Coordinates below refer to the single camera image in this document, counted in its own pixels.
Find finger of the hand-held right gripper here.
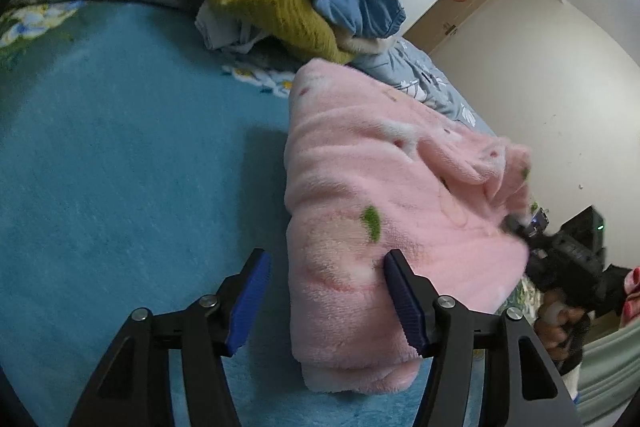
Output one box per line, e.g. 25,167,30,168
501,208,551,242

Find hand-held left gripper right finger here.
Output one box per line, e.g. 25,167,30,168
384,249,583,427

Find person's right hand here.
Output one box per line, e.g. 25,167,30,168
537,289,594,377

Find yellow-green knit sweater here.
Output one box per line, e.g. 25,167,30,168
187,0,357,66

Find pink red cloth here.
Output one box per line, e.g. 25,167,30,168
621,267,640,321

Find light wooden door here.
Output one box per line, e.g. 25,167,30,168
402,0,502,54

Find light green cloth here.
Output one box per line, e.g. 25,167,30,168
574,319,640,410

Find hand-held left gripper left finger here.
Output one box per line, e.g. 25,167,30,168
67,248,273,427

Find blue floral bed sheet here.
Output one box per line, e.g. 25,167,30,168
0,0,543,427

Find pink fleece pajama pants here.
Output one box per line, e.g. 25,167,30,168
283,58,535,394

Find light blue-grey garment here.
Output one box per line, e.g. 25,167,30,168
194,0,274,54

